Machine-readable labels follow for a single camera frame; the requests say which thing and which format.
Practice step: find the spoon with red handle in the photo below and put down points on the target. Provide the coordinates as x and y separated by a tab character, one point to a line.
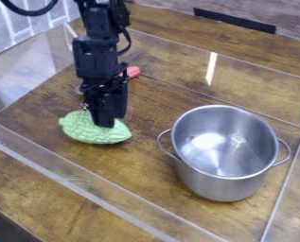
133	73

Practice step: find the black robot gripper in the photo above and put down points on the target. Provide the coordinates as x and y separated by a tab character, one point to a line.
98	68

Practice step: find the silver metal pot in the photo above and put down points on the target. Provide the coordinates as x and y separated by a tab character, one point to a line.
223	149

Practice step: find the black strip on wall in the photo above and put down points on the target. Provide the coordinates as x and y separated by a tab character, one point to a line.
236	21

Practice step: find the green bumpy bitter gourd toy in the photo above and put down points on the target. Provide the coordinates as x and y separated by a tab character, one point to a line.
78	126

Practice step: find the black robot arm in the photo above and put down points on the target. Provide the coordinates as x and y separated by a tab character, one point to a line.
104	19

